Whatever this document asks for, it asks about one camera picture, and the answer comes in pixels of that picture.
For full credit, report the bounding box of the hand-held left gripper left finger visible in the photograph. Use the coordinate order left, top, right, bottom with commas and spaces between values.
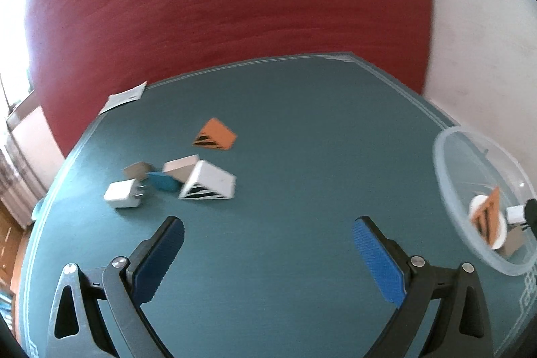
44, 215, 185, 358

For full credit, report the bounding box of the patterned curtain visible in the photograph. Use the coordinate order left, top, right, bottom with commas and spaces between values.
0, 119, 47, 216

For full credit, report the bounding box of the blue block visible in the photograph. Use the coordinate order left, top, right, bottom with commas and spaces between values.
147, 172, 183, 192

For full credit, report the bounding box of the clear plastic bowl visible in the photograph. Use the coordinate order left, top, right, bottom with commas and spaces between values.
432, 126, 537, 277

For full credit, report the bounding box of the beige cardboard wedge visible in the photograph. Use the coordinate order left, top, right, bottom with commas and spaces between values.
163, 155, 200, 183

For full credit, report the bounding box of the white striped wedge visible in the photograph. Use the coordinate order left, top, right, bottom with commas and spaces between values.
178, 159, 236, 200

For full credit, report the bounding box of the wooden cabinet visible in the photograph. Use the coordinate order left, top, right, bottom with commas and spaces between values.
0, 203, 30, 300

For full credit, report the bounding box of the white charger plug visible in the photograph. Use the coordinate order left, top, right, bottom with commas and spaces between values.
103, 178, 151, 210

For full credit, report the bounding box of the white paper slip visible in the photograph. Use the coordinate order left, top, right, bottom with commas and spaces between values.
99, 81, 147, 114

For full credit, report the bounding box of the white plate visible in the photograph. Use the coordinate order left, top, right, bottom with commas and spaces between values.
469, 194, 508, 250

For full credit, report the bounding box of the small orange striped wedge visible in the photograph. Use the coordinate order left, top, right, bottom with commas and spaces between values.
192, 118, 238, 152

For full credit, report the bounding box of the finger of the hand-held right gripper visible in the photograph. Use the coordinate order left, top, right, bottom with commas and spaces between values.
524, 198, 537, 231

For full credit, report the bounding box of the large orange striped wedge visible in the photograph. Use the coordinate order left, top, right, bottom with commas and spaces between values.
471, 186, 507, 246

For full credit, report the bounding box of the window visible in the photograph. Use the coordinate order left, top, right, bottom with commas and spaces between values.
0, 0, 34, 111

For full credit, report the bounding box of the white rectangular block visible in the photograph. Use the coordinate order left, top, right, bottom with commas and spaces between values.
506, 205, 527, 224

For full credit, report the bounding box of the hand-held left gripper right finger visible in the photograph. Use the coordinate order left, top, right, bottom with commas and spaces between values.
353, 215, 498, 358

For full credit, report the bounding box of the brown wooden block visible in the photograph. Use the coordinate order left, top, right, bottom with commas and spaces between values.
501, 230, 527, 258

